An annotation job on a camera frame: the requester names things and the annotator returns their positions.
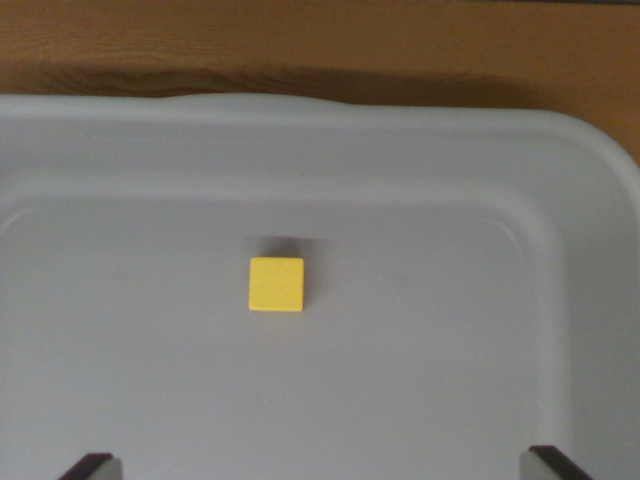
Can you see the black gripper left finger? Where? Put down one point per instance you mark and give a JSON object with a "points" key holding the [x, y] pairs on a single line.
{"points": [[95, 467]]}

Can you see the white plastic bin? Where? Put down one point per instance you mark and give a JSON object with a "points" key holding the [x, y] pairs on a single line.
{"points": [[320, 350]]}

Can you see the yellow wooden cube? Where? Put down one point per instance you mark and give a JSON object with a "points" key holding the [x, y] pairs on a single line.
{"points": [[276, 284]]}

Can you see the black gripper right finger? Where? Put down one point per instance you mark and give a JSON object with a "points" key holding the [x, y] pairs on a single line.
{"points": [[547, 465]]}

